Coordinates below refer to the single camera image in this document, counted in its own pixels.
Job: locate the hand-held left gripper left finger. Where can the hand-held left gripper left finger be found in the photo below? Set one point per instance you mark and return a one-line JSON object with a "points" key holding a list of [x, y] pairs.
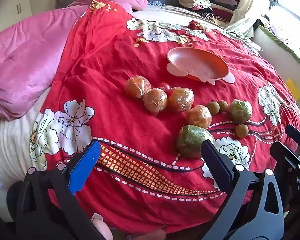
{"points": [[85, 167]]}

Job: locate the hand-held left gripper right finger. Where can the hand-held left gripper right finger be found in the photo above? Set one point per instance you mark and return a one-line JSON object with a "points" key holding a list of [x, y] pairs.
{"points": [[215, 162]]}

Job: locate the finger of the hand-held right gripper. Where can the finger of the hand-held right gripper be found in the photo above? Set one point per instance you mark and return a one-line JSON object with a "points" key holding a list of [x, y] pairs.
{"points": [[297, 136], [285, 153]]}

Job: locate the plastic-wrapped green citrus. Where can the plastic-wrapped green citrus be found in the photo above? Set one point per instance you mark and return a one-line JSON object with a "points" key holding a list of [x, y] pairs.
{"points": [[193, 140], [240, 111]]}

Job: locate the plastic-wrapped orange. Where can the plastic-wrapped orange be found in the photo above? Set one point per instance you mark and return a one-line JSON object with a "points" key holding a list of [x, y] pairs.
{"points": [[155, 100], [137, 87], [181, 100], [198, 117]]}

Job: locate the red cherry tomato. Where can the red cherry tomato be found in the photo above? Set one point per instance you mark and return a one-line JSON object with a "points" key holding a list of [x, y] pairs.
{"points": [[165, 87]]}

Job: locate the pink plastic bowl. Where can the pink plastic bowl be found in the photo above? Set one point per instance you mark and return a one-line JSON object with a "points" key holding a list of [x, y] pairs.
{"points": [[197, 62]]}

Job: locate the person's left hand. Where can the person's left hand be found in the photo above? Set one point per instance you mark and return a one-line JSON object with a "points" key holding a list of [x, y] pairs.
{"points": [[102, 226]]}

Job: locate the yellow paper bag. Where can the yellow paper bag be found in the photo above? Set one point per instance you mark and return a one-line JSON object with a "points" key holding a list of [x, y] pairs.
{"points": [[293, 88]]}

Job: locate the green window seat cushion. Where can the green window seat cushion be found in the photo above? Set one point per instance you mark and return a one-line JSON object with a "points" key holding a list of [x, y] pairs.
{"points": [[277, 38]]}

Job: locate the red floral blanket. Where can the red floral blanket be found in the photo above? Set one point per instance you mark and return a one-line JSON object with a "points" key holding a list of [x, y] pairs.
{"points": [[110, 67]]}

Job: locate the crumpled light clothes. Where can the crumpled light clothes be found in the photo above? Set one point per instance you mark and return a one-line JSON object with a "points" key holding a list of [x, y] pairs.
{"points": [[250, 43]]}

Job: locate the lilac clothes heap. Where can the lilac clothes heap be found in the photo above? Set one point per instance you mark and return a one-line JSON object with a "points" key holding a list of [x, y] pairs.
{"points": [[272, 25]]}

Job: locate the pink velvet blanket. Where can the pink velvet blanket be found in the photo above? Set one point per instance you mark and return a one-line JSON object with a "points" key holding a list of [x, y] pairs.
{"points": [[27, 55]]}

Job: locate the cream curtain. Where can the cream curtain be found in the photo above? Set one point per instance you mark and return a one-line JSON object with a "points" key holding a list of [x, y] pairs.
{"points": [[252, 5]]}

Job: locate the pile of folded clothes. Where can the pile of folded clothes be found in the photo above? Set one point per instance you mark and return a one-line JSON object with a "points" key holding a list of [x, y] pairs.
{"points": [[197, 2]]}

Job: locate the blue patterned cloth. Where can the blue patterned cloth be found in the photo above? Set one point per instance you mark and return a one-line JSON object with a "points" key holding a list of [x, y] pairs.
{"points": [[156, 3]]}

